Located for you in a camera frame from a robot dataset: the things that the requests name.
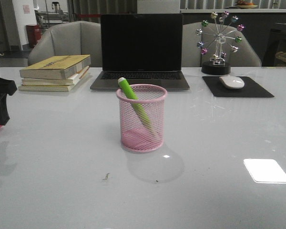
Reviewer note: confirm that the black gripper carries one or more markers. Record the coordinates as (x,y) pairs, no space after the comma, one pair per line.
(7,87)

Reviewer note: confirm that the green marker pen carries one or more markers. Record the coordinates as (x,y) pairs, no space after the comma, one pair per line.
(129,91)

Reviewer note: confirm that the pink mesh pen holder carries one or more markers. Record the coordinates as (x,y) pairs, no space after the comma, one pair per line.
(134,136)

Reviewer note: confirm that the yellow top book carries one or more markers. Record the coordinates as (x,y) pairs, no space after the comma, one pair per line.
(57,67)

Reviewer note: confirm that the yellow book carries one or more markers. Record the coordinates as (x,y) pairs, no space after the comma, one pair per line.
(52,88)
(57,67)

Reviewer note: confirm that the yellow bottom book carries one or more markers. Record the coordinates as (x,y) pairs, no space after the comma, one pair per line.
(52,88)

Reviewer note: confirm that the white middle book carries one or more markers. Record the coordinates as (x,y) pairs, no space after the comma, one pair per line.
(74,79)

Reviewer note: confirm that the metal cart in background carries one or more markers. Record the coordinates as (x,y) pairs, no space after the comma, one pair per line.
(51,12)

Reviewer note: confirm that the grey left armchair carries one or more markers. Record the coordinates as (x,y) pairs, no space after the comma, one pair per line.
(73,38)

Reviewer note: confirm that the grey armchair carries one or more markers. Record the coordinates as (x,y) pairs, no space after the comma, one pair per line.
(197,49)
(73,38)

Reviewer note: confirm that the red barrier belt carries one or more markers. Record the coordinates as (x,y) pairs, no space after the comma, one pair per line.
(88,15)

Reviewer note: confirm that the grey open laptop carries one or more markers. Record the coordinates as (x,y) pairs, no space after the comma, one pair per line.
(143,48)

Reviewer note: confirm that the ferris wheel desk ornament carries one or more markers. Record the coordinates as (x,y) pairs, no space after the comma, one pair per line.
(217,65)

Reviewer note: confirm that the grey right armchair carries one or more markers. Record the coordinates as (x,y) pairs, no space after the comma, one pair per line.
(197,49)

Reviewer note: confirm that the white computer mouse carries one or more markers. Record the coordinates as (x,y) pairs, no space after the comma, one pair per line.
(232,82)

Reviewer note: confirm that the black mouse pad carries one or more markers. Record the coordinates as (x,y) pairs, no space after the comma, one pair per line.
(251,88)

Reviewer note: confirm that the fruit bowl on counter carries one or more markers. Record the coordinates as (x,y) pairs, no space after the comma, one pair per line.
(243,4)

